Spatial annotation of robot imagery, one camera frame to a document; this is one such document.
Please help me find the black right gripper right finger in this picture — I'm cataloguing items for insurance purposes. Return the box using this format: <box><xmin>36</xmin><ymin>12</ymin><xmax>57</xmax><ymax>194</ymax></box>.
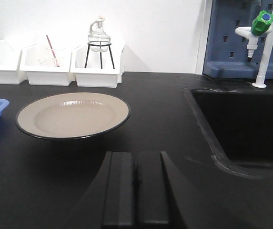
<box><xmin>137</xmin><ymin>151</ymin><xmax>196</xmax><ymax>229</ymax></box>

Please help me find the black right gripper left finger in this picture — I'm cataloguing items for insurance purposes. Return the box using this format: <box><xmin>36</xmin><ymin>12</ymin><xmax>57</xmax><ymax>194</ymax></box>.
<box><xmin>69</xmin><ymin>152</ymin><xmax>135</xmax><ymax>229</ymax></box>

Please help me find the beige plate with black rim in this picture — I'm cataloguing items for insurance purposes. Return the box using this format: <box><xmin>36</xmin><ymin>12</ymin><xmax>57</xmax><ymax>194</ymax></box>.
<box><xmin>16</xmin><ymin>92</ymin><xmax>131</xmax><ymax>140</ymax></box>

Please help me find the black lab sink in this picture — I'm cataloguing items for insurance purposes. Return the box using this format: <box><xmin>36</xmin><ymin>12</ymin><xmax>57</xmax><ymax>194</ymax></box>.
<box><xmin>184</xmin><ymin>88</ymin><xmax>273</xmax><ymax>179</ymax></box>

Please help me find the right white storage bin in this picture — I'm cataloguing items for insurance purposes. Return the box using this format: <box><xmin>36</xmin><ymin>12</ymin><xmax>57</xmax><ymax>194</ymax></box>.
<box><xmin>70</xmin><ymin>42</ymin><xmax>125</xmax><ymax>88</ymax></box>

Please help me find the white storage bin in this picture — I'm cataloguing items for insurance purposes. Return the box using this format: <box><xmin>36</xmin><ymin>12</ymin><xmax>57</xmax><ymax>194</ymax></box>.
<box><xmin>0</xmin><ymin>39</ymin><xmax>27</xmax><ymax>84</ymax></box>
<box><xmin>70</xmin><ymin>42</ymin><xmax>125</xmax><ymax>88</ymax></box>
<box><xmin>20</xmin><ymin>37</ymin><xmax>74</xmax><ymax>86</ymax></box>

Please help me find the middle white storage bin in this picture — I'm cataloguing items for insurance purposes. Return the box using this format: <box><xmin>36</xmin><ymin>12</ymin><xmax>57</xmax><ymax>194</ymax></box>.
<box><xmin>20</xmin><ymin>37</ymin><xmax>74</xmax><ymax>86</ymax></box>

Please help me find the blue pegboard drying rack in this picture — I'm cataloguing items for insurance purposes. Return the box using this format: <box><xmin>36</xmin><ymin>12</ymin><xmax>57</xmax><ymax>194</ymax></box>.
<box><xmin>203</xmin><ymin>0</ymin><xmax>273</xmax><ymax>80</ymax></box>

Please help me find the glass alcohol burner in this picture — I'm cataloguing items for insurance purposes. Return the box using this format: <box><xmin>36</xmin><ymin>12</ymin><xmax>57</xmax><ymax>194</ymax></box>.
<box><xmin>88</xmin><ymin>17</ymin><xmax>111</xmax><ymax>52</ymax></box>

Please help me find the red glass stirring rod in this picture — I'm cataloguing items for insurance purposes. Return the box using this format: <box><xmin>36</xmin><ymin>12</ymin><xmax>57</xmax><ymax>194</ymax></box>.
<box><xmin>45</xmin><ymin>34</ymin><xmax>60</xmax><ymax>67</ymax></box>

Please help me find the left white storage bin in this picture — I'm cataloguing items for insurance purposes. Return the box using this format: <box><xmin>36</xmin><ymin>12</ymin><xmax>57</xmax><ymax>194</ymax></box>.
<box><xmin>0</xmin><ymin>39</ymin><xmax>27</xmax><ymax>84</ymax></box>

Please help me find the green faucet knob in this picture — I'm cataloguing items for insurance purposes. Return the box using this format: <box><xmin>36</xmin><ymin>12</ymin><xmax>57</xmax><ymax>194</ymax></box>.
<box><xmin>251</xmin><ymin>10</ymin><xmax>273</xmax><ymax>36</ymax></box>

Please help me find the black wire tripod stand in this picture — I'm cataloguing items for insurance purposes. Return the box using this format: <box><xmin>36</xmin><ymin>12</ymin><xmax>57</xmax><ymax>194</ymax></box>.
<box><xmin>84</xmin><ymin>41</ymin><xmax>115</xmax><ymax>69</ymax></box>

